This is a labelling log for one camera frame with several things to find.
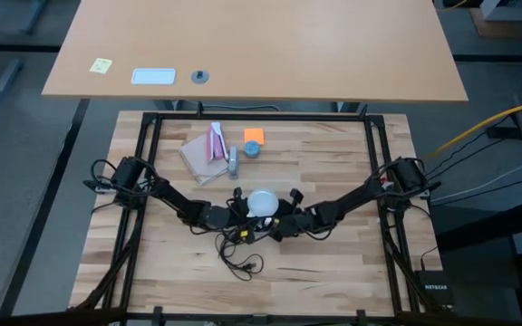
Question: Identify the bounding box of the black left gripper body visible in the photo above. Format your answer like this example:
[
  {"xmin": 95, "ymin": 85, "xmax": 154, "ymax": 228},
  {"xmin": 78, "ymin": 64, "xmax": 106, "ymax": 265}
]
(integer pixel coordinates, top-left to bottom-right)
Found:
[{"xmin": 224, "ymin": 197, "xmax": 253, "ymax": 227}]

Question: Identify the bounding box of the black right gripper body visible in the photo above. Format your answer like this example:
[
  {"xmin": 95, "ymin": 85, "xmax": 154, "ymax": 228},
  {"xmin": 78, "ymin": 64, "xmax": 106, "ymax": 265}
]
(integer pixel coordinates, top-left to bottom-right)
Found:
[{"xmin": 272, "ymin": 208, "xmax": 316, "ymax": 241}]

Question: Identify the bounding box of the white lightbulb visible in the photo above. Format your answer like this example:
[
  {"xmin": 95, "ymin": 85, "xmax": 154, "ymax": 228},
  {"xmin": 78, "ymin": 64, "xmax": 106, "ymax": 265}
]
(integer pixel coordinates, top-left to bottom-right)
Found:
[{"xmin": 246, "ymin": 188, "xmax": 281, "ymax": 219}]

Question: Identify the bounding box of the blue round cap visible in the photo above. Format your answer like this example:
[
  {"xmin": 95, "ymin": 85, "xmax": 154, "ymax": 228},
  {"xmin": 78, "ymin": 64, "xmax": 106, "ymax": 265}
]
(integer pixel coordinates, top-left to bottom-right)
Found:
[{"xmin": 243, "ymin": 140, "xmax": 262, "ymax": 159}]

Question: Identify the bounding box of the brown spiral notebook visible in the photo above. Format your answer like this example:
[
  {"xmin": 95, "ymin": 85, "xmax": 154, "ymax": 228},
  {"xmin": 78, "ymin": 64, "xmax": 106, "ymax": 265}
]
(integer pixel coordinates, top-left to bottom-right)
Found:
[{"xmin": 178, "ymin": 133, "xmax": 231, "ymax": 187}]

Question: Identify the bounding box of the pink stapler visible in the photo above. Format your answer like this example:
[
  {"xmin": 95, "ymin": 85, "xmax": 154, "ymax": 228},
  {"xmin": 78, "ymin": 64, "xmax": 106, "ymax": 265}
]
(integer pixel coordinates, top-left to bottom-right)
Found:
[{"xmin": 205, "ymin": 121, "xmax": 229, "ymax": 163}]

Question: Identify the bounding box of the orange sticky note pad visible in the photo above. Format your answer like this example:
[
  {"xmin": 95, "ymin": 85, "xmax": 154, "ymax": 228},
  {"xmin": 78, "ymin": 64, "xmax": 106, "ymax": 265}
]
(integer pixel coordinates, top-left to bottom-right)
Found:
[{"xmin": 244, "ymin": 128, "xmax": 266, "ymax": 147}]

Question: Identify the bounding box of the beige wooden desk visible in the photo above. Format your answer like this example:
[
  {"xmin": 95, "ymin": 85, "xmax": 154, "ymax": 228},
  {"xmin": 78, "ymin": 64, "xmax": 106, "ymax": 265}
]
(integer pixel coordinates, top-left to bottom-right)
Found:
[{"xmin": 42, "ymin": 0, "xmax": 469, "ymax": 103}]

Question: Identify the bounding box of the yellow sticky note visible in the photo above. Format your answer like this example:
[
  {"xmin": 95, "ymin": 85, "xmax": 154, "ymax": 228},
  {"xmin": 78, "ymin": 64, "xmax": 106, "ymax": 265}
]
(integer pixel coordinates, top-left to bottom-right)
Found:
[{"xmin": 89, "ymin": 57, "xmax": 113, "ymax": 75}]

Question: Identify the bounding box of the brown cardboard box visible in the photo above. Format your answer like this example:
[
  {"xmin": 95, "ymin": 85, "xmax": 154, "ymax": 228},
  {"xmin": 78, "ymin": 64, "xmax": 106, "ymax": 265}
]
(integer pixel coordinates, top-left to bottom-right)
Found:
[{"xmin": 468, "ymin": 6, "xmax": 522, "ymax": 40}]

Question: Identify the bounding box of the black lamp power cord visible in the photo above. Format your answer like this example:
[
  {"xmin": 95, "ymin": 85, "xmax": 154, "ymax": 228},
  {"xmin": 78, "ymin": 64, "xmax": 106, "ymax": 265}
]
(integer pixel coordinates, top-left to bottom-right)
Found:
[{"xmin": 214, "ymin": 225, "xmax": 266, "ymax": 283}]

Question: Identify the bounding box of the black metal table frame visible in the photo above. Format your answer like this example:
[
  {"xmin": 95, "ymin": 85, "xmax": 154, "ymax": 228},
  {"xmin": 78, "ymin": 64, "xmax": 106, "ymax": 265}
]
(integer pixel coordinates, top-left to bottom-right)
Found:
[{"xmin": 68, "ymin": 102, "xmax": 430, "ymax": 326}]

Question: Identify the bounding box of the grey left arm base plate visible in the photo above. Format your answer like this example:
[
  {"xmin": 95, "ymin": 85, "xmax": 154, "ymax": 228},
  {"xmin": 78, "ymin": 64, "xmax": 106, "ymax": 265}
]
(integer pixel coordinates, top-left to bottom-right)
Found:
[{"xmin": 82, "ymin": 178, "xmax": 118, "ymax": 195}]

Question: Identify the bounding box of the black Netgear network switch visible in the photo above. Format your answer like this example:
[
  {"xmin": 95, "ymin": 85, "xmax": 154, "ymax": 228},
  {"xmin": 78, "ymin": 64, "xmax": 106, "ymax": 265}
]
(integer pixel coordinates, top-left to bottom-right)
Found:
[{"xmin": 413, "ymin": 269, "xmax": 455, "ymax": 310}]

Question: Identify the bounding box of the white floor cable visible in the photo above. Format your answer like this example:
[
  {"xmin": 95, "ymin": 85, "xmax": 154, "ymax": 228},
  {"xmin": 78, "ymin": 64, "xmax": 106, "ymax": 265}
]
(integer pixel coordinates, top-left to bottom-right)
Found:
[{"xmin": 430, "ymin": 162, "xmax": 522, "ymax": 203}]

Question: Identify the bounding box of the yellow cable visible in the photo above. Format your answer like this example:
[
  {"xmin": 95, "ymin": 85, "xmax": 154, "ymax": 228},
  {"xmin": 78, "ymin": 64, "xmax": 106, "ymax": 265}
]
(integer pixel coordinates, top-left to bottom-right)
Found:
[{"xmin": 423, "ymin": 96, "xmax": 522, "ymax": 160}]

